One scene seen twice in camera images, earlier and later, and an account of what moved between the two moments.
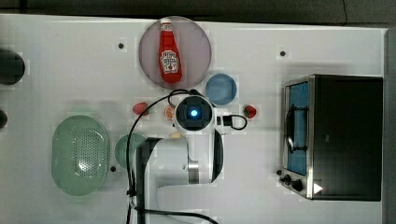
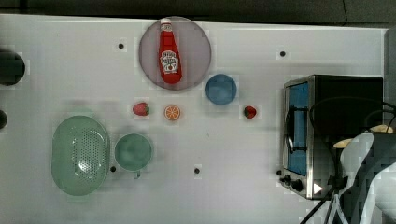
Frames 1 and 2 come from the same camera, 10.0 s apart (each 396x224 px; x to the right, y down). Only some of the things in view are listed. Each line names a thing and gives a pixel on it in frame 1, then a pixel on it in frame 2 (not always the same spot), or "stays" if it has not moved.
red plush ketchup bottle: [170, 65] stays
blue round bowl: [220, 89] stays
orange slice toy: [169, 112] stays
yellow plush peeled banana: [176, 135] -> [343, 144]
